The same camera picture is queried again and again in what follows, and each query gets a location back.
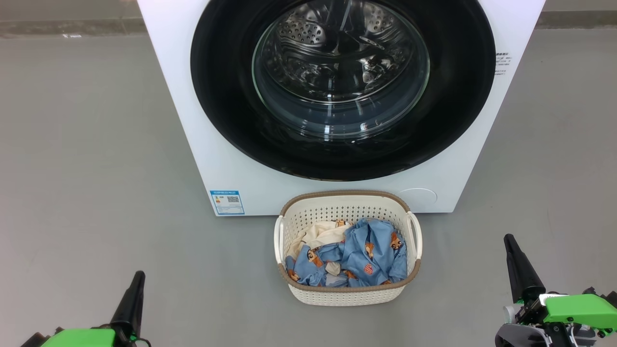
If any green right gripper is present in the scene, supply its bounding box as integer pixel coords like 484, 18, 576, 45
504, 234, 617, 338

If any white front-load washing machine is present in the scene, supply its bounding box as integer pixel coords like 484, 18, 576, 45
137, 0, 546, 216

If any blue energy label sticker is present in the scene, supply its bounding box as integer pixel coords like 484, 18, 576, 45
210, 190, 245, 215

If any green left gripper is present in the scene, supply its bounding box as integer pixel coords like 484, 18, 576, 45
41, 271, 150, 347

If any black round glass washer door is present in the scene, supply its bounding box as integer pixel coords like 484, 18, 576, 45
190, 0, 496, 182

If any round drain filter cover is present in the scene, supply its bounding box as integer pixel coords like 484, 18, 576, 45
398, 188, 438, 208

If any cream garment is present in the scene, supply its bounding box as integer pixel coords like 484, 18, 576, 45
292, 221, 352, 256

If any blue cartoon-print garment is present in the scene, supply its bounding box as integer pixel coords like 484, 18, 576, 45
284, 218, 408, 288

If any printed text label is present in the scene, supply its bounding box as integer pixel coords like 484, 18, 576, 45
494, 51, 512, 75

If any cream perforated laundry basket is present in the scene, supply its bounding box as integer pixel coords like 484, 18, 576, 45
274, 190, 423, 307

